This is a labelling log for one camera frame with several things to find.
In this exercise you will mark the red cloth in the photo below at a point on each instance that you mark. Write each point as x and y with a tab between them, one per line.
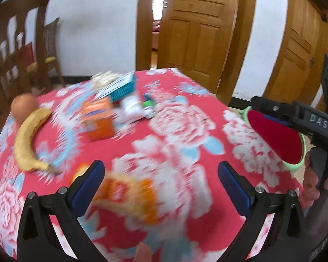
27	53

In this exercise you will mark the yellow banana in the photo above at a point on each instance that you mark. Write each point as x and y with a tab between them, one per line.
27	139

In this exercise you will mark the orange carton box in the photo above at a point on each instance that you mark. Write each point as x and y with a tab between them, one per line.
98	120

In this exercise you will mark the white packet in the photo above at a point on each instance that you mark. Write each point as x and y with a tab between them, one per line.
132	110

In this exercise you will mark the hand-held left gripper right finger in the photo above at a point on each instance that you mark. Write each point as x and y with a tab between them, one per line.
235	188

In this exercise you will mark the person's right hand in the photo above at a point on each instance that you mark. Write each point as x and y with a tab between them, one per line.
308	180

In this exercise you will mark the open wooden door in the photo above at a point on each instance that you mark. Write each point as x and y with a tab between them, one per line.
196	32

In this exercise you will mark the wooden chair with yellow cushion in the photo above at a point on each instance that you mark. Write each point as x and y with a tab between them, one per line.
50	35

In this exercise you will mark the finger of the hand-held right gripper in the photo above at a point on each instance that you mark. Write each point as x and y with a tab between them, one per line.
287	122
273	106

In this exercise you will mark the white foam net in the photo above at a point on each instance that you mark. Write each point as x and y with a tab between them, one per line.
105	79

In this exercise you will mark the large wooden chair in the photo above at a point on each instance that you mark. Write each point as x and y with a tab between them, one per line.
41	19

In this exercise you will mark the red floral tablecloth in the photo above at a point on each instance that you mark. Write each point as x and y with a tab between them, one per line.
180	147

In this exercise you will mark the closed wooden door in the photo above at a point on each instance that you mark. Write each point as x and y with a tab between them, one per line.
298	54

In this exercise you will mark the red yellow apple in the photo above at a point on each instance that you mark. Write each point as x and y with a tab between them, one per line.
24	107

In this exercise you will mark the pink sofa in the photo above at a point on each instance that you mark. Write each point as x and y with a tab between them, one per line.
156	36

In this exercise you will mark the teal white carton box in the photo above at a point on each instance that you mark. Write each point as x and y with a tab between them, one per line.
123	88

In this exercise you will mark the wooden door frame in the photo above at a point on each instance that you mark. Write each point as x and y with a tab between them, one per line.
246	32
276	60

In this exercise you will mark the red door ornament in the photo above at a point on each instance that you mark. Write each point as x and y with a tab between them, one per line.
324	15

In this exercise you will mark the orange snack packet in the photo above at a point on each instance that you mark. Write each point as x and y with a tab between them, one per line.
131	196

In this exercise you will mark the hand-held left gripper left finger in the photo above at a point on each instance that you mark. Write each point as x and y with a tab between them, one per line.
88	185

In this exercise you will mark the small green white bottle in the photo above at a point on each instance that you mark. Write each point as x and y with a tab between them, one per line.
149	106

